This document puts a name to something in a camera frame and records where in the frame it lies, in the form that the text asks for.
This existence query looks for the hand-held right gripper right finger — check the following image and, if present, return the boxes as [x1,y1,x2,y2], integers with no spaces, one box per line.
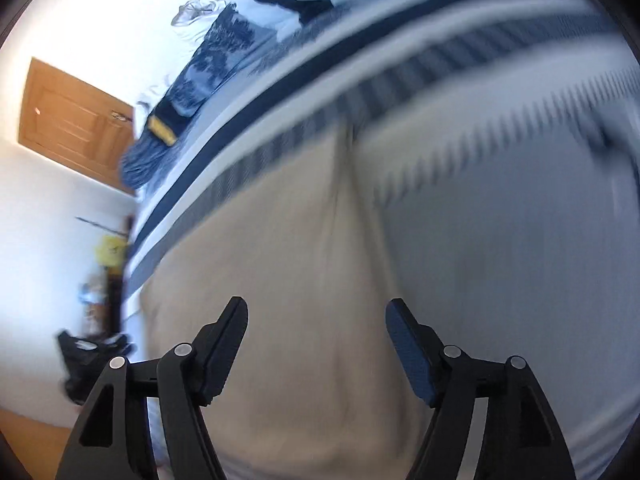
[385,298,578,480]

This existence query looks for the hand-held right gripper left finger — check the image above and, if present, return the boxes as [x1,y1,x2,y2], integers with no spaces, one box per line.
[55,296,249,480]

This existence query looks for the cream knit sweater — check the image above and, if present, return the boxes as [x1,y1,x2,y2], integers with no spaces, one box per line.
[137,117,437,480]

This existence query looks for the cluttered side table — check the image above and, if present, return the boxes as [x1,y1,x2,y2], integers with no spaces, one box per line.
[80,215,138,346]

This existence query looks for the yellow plastic bag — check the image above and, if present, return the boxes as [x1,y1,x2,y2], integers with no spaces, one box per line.
[95,234,127,277]

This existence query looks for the bed with striped blue sheet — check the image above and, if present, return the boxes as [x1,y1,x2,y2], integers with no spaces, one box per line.
[120,0,640,480]

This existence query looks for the thin metal rod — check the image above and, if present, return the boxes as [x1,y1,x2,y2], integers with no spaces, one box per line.
[75,216,132,237]

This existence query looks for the wooden door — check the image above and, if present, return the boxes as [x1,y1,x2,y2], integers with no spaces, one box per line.
[17,57,139,196]

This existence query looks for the blue printed pillow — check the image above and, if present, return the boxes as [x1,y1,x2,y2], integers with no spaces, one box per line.
[120,2,282,192]

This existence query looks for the white crumpled garment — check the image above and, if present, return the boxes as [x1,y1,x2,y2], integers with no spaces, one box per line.
[170,0,227,29]

